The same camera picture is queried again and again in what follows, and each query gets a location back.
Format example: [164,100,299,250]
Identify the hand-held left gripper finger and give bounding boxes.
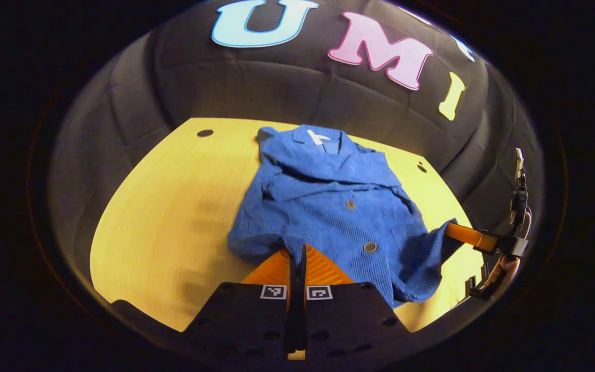
[297,244,412,361]
[184,248,298,362]

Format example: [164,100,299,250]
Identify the blue button jacket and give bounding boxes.
[227,124,466,309]

